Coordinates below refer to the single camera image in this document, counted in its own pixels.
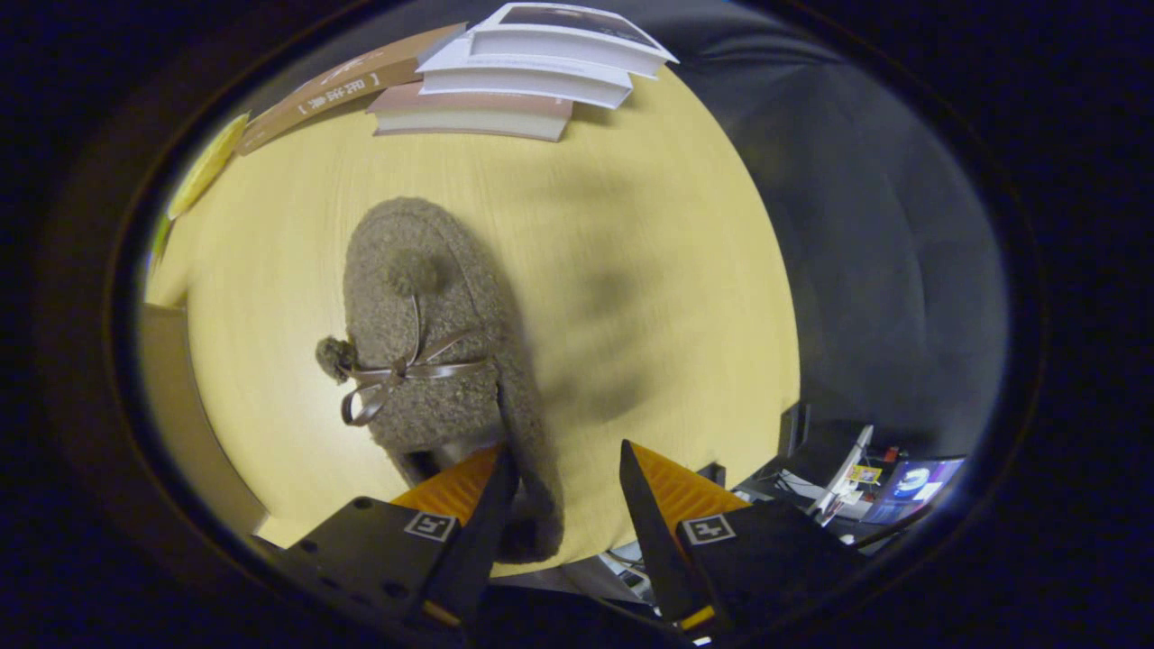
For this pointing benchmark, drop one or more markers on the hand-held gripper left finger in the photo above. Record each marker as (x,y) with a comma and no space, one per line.
(478,541)

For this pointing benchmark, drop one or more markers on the lit computer screen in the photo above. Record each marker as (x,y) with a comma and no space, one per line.
(920,482)

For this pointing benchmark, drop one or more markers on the brown book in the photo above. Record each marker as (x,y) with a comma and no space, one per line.
(343,90)

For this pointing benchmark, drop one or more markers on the brown fuzzy shoe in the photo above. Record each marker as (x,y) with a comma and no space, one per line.
(406,306)

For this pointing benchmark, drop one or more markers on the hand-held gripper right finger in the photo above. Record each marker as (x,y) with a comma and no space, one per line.
(663,550)

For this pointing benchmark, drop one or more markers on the plain white book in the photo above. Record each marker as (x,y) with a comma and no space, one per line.
(523,81)

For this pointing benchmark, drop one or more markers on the beige fabric storage box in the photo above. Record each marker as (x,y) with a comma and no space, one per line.
(180,424)

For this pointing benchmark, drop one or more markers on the black upright post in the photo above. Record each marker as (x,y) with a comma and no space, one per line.
(793,433)

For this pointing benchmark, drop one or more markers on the pink book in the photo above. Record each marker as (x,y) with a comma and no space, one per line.
(469,113)

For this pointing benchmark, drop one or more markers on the yellow plush toy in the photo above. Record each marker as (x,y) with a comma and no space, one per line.
(207,167)

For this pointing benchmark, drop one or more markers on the cluttered side desk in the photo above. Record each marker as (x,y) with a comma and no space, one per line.
(838,491)

